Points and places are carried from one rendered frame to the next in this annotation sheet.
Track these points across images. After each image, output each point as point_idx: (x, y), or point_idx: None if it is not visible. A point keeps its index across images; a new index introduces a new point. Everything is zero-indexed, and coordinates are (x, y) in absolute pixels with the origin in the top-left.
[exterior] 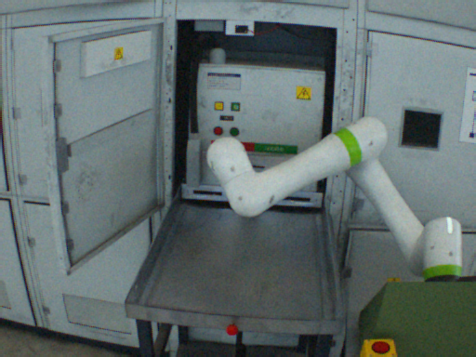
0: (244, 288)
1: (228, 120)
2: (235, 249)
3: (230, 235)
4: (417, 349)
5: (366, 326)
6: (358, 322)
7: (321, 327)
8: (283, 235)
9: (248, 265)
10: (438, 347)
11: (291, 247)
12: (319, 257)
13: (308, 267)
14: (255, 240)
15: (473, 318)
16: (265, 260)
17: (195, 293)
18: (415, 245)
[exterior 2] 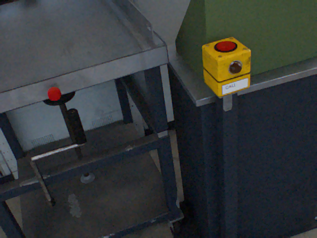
0: (49, 52)
1: None
2: (26, 28)
3: (16, 20)
4: (261, 47)
5: (192, 44)
6: (177, 51)
7: (145, 60)
8: (67, 4)
9: (45, 34)
10: (283, 40)
11: (80, 9)
12: (110, 8)
13: (103, 17)
14: (42, 15)
15: None
16: (59, 26)
17: (0, 74)
18: None
